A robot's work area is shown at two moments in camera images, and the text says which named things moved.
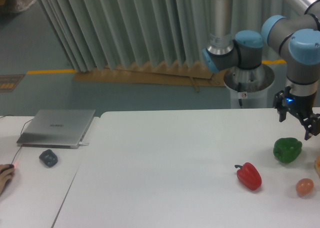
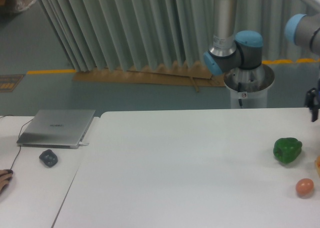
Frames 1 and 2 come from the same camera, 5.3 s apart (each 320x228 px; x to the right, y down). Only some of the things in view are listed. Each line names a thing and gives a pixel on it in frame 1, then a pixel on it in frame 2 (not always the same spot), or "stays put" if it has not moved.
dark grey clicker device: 49,158 stays put
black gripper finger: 279,103 -> 311,102
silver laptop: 56,129 stays put
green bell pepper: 287,149 stays put
